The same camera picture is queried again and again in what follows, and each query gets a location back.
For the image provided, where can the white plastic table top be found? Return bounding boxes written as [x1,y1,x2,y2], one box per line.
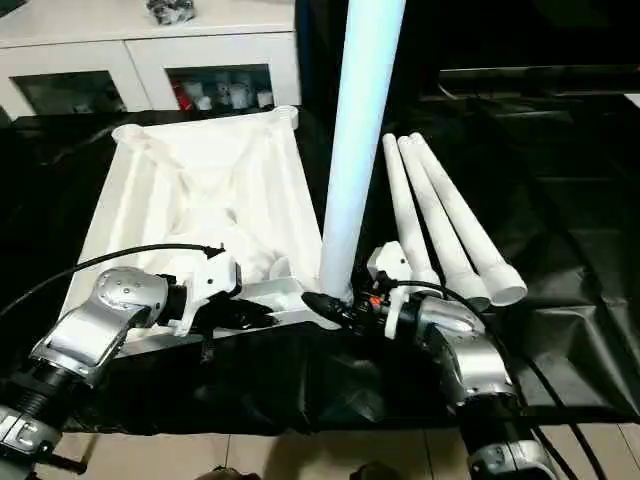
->
[60,105,347,355]

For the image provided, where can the white plastic table leg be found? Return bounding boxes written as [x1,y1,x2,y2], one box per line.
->
[396,135,494,312]
[318,0,407,303]
[381,133,443,293]
[409,131,529,308]

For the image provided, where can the silver left leg black foot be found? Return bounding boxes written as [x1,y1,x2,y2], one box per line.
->
[193,465,248,480]

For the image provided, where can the toy figures behind cabinet glass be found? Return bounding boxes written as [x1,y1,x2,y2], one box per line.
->
[168,70,278,112]

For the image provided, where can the black work mat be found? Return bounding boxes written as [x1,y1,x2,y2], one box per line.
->
[0,100,640,438]

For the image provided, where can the white cabinet with glass doors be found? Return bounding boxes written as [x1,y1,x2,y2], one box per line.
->
[0,0,302,120]

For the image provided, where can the black tv cabinet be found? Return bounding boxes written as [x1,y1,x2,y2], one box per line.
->
[298,0,640,113]

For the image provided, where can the grey plush toy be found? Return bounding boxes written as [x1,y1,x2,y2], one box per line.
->
[146,0,199,26]

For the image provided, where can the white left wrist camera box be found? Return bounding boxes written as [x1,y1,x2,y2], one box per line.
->
[163,250,244,338]

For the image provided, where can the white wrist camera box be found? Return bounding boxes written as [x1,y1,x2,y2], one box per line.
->
[365,241,415,343]
[163,250,244,338]

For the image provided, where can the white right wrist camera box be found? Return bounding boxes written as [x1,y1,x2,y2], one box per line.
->
[365,241,415,343]

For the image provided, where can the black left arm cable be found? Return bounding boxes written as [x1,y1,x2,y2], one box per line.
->
[0,243,227,323]

